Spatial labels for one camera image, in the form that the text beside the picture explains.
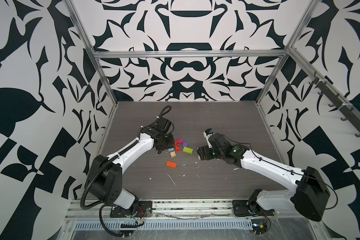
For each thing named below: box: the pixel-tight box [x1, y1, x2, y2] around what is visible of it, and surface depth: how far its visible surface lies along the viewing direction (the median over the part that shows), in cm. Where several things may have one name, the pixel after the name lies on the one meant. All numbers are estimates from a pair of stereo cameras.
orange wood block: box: [165, 160, 178, 169], surface depth 91 cm
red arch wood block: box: [174, 140, 181, 152], surface depth 95 cm
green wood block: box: [182, 146, 194, 154], surface depth 96 cm
